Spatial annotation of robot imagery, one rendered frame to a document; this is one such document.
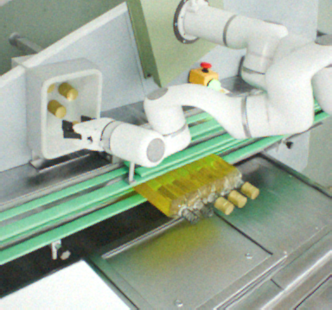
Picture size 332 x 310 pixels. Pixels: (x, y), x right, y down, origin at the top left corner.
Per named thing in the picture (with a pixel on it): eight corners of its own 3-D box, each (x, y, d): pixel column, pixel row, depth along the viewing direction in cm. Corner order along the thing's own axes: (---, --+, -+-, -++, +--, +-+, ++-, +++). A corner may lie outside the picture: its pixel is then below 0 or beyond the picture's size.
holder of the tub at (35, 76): (27, 161, 125) (41, 176, 120) (25, 68, 111) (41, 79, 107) (79, 145, 136) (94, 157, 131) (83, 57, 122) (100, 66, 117)
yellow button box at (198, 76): (186, 87, 158) (201, 96, 153) (189, 67, 154) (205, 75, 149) (200, 84, 162) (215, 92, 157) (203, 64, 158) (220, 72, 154)
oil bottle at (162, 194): (124, 183, 137) (174, 223, 124) (126, 167, 134) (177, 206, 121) (139, 177, 140) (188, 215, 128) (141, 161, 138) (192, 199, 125)
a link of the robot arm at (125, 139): (188, 105, 96) (200, 142, 101) (154, 98, 104) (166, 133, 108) (137, 147, 89) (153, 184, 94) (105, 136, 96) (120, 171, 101)
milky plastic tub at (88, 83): (27, 146, 122) (43, 161, 117) (25, 68, 111) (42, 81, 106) (80, 130, 133) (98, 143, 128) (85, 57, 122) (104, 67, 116)
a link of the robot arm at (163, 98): (255, 123, 98) (162, 133, 106) (243, 69, 92) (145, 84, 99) (252, 146, 92) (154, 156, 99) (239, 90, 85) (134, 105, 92)
